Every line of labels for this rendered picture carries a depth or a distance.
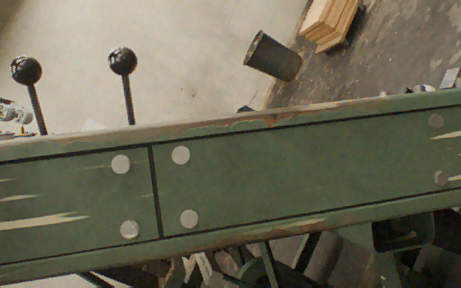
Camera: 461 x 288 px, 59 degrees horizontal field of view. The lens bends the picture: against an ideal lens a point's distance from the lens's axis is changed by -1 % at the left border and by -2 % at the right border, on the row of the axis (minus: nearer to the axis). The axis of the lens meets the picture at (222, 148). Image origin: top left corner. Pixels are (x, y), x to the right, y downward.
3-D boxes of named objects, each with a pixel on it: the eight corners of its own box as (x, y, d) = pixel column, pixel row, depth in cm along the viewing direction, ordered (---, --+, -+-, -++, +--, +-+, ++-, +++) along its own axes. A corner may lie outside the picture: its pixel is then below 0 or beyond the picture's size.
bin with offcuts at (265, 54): (309, 48, 520) (265, 24, 509) (293, 84, 517) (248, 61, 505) (295, 56, 571) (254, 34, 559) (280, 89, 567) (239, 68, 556)
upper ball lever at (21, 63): (60, 153, 56) (35, 59, 49) (31, 156, 55) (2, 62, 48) (63, 139, 59) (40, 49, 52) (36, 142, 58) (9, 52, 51)
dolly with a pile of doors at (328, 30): (372, -1, 390) (337, -21, 382) (351, 48, 386) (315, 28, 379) (342, 18, 450) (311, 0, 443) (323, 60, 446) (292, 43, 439)
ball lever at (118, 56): (148, 142, 58) (136, 50, 51) (121, 145, 57) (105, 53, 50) (146, 129, 61) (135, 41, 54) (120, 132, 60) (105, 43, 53)
